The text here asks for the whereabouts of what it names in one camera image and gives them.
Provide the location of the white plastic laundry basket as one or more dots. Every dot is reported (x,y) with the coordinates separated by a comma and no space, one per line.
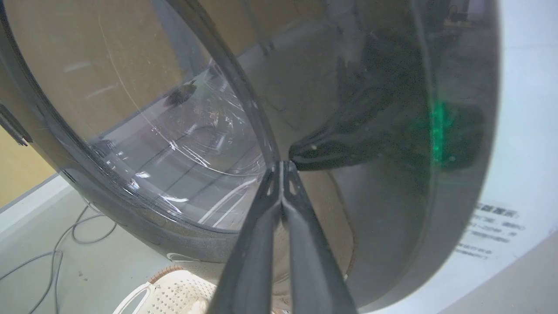
(170,294)

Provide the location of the round glass washing machine door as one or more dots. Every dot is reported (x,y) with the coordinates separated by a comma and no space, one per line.
(130,109)

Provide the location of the white washing machine body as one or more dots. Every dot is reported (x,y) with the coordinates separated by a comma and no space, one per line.
(518,131)

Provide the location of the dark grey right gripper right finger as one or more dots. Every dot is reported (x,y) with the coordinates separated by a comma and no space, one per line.
(314,266)

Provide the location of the printed label sticker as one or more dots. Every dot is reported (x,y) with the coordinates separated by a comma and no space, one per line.
(492,229)

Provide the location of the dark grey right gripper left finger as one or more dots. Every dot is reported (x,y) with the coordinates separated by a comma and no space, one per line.
(248,261)

